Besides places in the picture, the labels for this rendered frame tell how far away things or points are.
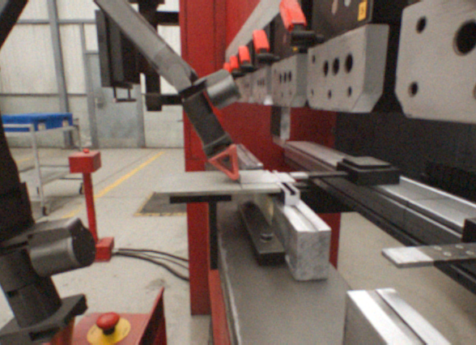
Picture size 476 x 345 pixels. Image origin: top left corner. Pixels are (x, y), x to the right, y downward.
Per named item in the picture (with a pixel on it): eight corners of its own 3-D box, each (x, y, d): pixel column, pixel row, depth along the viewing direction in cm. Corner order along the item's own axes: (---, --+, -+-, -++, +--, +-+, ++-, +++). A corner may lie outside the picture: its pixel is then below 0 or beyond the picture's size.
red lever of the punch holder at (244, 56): (236, 44, 81) (241, 68, 75) (252, 44, 81) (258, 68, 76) (236, 50, 82) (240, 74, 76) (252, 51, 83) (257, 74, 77)
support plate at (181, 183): (163, 176, 83) (163, 172, 83) (262, 173, 87) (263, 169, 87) (155, 197, 66) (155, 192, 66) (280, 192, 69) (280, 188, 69)
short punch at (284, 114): (269, 142, 81) (270, 104, 79) (277, 142, 81) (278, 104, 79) (280, 148, 71) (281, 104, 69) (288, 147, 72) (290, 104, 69)
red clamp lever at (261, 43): (250, 27, 61) (257, 57, 56) (271, 28, 62) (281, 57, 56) (249, 36, 63) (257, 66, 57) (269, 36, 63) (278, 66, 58)
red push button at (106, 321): (103, 325, 60) (101, 309, 59) (124, 326, 60) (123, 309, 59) (93, 342, 56) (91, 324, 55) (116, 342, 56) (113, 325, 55)
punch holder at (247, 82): (241, 102, 103) (241, 47, 99) (267, 102, 104) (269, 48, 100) (249, 103, 88) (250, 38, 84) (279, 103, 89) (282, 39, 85)
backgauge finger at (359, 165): (281, 176, 86) (282, 158, 85) (372, 173, 89) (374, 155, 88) (295, 189, 74) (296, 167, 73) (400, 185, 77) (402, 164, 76)
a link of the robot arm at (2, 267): (4, 237, 47) (-28, 256, 41) (48, 226, 46) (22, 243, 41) (23, 279, 48) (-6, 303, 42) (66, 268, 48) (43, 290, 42)
